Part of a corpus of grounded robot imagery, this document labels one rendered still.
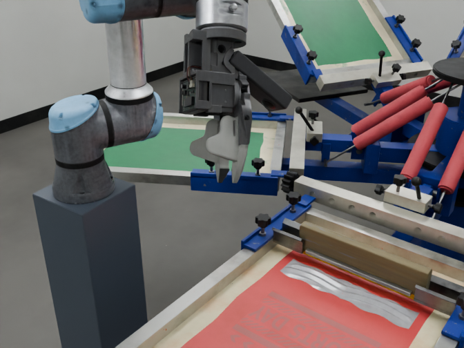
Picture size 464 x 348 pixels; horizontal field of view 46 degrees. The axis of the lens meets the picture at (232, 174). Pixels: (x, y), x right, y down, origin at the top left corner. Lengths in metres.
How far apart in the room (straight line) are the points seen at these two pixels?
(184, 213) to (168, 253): 0.44
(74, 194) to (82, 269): 0.20
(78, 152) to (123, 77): 0.20
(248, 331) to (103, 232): 0.42
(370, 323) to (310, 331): 0.15
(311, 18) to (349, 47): 0.23
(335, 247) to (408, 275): 0.20
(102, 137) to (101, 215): 0.19
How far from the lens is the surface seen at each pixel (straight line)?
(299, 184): 1.76
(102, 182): 1.37
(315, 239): 1.51
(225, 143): 0.76
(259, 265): 1.53
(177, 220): 3.52
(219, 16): 0.78
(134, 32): 1.29
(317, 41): 2.68
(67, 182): 1.36
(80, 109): 1.30
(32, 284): 3.17
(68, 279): 1.51
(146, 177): 1.95
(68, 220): 1.38
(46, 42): 5.24
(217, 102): 0.76
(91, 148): 1.33
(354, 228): 1.65
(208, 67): 0.78
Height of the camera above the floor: 1.87
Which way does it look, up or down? 27 degrees down
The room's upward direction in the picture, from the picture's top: straight up
